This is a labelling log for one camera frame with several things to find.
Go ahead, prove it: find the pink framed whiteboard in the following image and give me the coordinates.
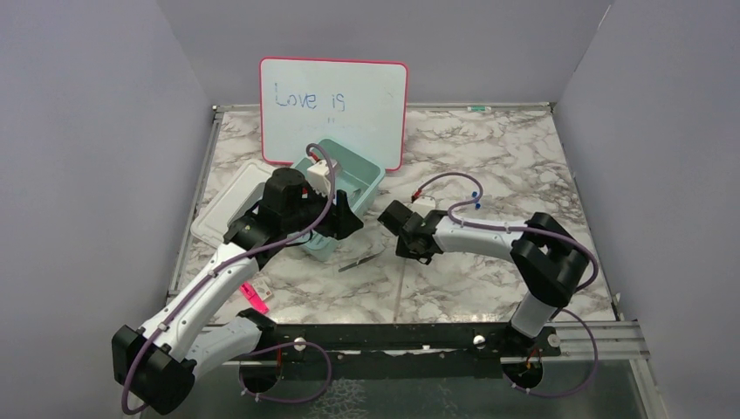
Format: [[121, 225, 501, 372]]
[[259, 57, 410, 171]]

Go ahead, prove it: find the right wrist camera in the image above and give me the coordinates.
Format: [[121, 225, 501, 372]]
[[409, 196, 437, 218]]

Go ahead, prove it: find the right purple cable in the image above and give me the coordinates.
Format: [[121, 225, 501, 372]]
[[413, 171, 600, 400]]

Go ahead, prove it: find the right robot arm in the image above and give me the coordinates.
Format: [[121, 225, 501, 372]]
[[379, 201, 598, 355]]

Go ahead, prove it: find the pink highlighter marker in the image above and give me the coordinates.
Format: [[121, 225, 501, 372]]
[[239, 282, 273, 314]]

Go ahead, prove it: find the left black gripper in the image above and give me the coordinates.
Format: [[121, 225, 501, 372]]
[[284, 181, 364, 240]]

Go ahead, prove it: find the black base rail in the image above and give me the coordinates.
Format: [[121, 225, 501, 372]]
[[237, 322, 561, 382]]

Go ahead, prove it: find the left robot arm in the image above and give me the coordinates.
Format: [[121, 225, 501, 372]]
[[112, 161, 363, 415]]

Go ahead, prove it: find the teal plastic bin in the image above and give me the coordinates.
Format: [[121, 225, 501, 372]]
[[299, 138, 385, 262]]

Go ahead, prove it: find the white bin lid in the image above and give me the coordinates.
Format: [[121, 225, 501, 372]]
[[190, 162, 271, 248]]

